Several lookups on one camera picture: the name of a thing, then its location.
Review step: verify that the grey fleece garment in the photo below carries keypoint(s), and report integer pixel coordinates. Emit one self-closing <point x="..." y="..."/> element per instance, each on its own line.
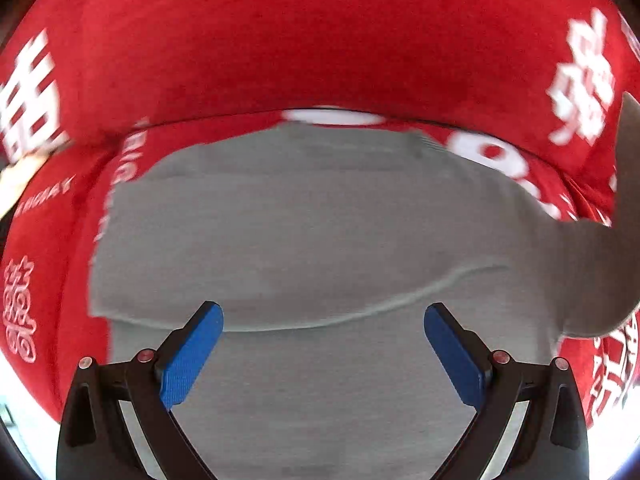
<point x="310" y="240"/>

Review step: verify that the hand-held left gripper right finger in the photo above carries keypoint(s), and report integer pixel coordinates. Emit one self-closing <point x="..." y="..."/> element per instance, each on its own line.
<point x="452" y="355"/>

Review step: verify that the red printed sofa cover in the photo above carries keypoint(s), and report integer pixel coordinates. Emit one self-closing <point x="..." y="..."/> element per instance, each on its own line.
<point x="300" y="50"/>

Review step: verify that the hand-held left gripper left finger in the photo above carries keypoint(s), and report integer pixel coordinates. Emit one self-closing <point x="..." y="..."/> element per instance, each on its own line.
<point x="192" y="355"/>

